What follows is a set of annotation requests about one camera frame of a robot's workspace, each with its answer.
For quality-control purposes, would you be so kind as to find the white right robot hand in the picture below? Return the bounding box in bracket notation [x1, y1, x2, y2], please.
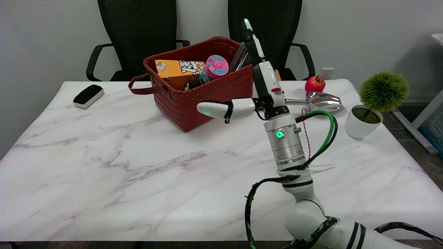
[197, 18, 290, 124]

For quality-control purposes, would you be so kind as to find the green ball plant white pot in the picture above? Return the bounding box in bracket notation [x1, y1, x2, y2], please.
[345, 71, 410, 139]

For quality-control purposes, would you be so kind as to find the clear glass tube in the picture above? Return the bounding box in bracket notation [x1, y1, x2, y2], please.
[228, 42, 250, 73]

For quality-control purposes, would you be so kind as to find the red pomegranate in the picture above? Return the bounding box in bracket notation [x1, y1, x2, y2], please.
[305, 75, 326, 93]

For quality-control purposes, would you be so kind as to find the pink lidded jar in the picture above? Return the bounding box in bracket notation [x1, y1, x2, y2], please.
[200, 55, 229, 84]

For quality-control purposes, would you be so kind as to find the silver metal scoop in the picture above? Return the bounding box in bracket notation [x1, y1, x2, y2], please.
[285, 92, 346, 114]

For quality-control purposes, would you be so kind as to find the black mesh office chair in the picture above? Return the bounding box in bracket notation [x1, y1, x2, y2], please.
[86, 0, 191, 82]
[228, 0, 316, 81]

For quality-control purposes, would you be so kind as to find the red woven basket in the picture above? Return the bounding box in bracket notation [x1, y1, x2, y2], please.
[128, 36, 256, 132]

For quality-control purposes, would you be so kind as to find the orange popcorn box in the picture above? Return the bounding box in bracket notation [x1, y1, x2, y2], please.
[155, 59, 205, 91]

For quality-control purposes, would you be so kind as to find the blue storage bin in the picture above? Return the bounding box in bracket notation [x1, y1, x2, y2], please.
[419, 111, 443, 158]

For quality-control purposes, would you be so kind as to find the black white board eraser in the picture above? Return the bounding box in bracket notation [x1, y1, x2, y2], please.
[73, 84, 105, 109]

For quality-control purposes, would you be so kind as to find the red twisted wire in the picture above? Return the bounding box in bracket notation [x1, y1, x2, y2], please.
[301, 108, 311, 160]

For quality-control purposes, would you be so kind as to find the green cable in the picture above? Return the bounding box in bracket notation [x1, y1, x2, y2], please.
[284, 110, 338, 182]

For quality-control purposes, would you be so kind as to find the black wrapped cable bundle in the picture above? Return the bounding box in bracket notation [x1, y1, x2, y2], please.
[244, 175, 340, 249]

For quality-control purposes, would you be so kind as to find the white desk frame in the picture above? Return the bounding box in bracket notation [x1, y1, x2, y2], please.
[394, 34, 443, 155]

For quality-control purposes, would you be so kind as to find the thin black cable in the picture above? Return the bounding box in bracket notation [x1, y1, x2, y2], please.
[374, 222, 443, 244]

